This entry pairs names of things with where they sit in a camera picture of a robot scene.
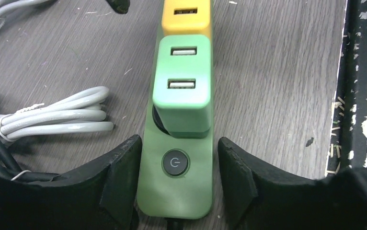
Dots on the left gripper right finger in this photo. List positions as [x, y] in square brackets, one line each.
[260, 196]

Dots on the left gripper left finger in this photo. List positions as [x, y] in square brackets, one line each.
[98, 195]

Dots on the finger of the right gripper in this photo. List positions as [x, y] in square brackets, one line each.
[119, 6]

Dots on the yellow adapter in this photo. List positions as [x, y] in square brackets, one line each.
[183, 17]

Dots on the green power strip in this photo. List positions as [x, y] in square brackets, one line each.
[176, 174]

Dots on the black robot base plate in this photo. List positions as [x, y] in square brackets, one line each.
[348, 139]

